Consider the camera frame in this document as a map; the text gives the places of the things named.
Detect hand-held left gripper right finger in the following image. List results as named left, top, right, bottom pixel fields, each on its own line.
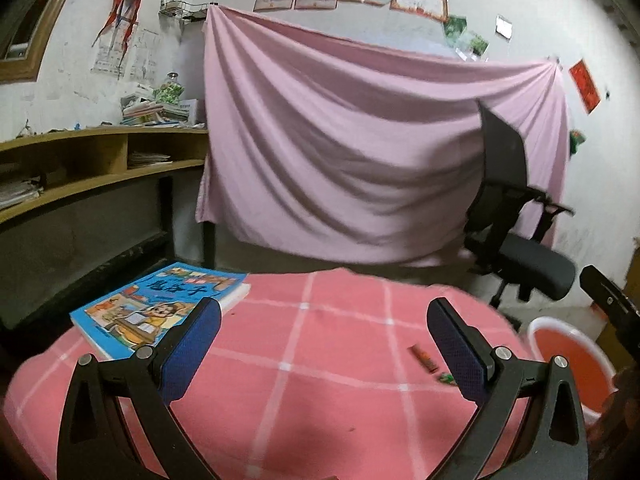
left=426, top=296, right=590, bottom=480

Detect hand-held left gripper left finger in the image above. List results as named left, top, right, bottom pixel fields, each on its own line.
left=56, top=296, right=223, bottom=480

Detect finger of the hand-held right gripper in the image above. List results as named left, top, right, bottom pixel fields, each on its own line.
left=579, top=264, right=640, bottom=357

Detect white basin with red liner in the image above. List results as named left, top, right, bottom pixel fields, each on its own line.
left=527, top=316, right=618, bottom=426

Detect person's right hand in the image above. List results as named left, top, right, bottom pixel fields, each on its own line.
left=588, top=366, right=640, bottom=461

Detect blue children's picture book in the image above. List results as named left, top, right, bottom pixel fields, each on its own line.
left=70, top=261, right=252, bottom=361

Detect black office chair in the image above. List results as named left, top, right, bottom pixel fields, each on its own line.
left=462, top=100, right=578, bottom=323

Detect pink plaid table cloth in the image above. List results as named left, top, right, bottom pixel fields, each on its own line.
left=2, top=267, right=531, bottom=480

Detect wooden shelf desk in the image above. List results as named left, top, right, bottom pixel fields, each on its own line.
left=0, top=125, right=216, bottom=331

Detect papers in shelf cubby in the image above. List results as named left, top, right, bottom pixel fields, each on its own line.
left=127, top=151, right=173, bottom=168

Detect pink hanging bed sheet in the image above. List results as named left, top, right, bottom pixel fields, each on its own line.
left=195, top=4, right=572, bottom=268

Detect pile of papers on shelf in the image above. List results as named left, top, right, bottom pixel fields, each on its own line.
left=0, top=175, right=43, bottom=211

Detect stack of books and papers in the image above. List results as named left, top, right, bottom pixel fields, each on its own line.
left=120, top=85, right=206, bottom=128

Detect glass jar with candies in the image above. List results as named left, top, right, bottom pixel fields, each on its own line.
left=155, top=72, right=186, bottom=103

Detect wooden framed mirror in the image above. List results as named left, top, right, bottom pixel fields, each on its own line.
left=0, top=0, right=93, bottom=83

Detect red paper wall sign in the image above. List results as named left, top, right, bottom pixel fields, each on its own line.
left=569, top=59, right=601, bottom=113

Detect green wall photo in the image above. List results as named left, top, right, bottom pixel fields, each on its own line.
left=455, top=30, right=490, bottom=61
left=444, top=15, right=468, bottom=46

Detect paper wall calendar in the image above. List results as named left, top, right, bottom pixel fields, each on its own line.
left=91, top=27, right=161, bottom=81

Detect metal wire wall rack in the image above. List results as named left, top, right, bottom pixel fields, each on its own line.
left=160, top=0, right=208, bottom=23

